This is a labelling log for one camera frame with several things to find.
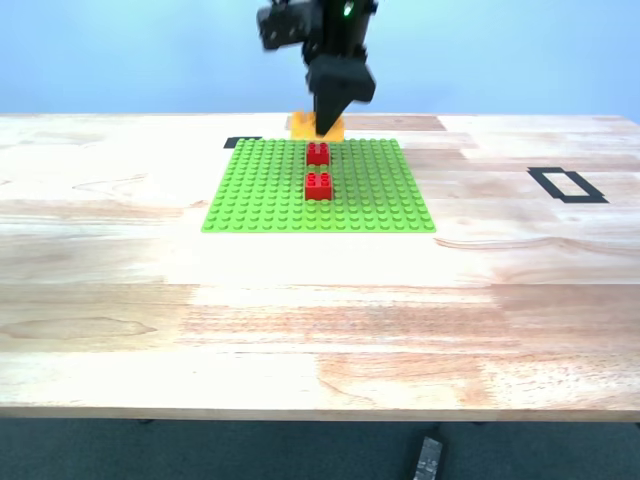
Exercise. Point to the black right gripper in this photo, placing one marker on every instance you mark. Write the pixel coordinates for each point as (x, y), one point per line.
(345, 30)

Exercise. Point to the yellow long brick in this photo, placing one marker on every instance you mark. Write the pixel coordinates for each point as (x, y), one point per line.
(300, 127)

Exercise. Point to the red square brick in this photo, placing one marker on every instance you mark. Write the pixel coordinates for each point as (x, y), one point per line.
(318, 155)
(318, 189)

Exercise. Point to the green studded baseplate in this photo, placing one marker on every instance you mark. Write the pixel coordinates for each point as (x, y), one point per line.
(260, 200)

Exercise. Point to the black tape corner marker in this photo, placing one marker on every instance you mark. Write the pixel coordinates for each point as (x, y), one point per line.
(231, 143)

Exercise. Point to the black tape rectangle marker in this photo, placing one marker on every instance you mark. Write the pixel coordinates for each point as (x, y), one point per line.
(585, 200)

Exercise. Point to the grey speckled bar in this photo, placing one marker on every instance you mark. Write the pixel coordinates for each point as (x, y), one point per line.
(429, 460)

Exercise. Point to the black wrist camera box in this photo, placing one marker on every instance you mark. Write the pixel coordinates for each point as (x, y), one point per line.
(287, 25)

